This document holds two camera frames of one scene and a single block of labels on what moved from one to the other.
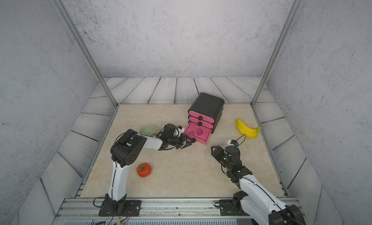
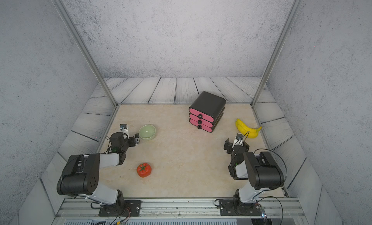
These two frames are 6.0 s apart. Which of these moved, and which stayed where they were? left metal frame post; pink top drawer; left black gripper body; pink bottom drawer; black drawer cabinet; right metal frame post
Moved: pink bottom drawer; left black gripper body
Stayed: left metal frame post; black drawer cabinet; right metal frame post; pink top drawer
